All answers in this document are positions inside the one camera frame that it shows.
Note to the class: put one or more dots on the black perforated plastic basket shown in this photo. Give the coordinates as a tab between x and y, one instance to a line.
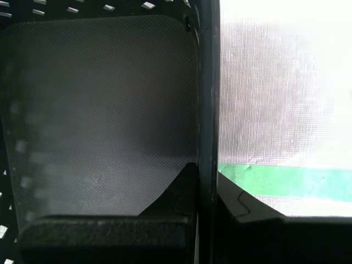
96	96

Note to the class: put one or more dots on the white table cloth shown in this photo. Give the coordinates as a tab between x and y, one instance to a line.
275	82

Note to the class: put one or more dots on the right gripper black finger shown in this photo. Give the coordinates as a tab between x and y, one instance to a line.
275	242
110	242

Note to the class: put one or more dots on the long green tape strip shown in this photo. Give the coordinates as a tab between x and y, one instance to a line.
288	181

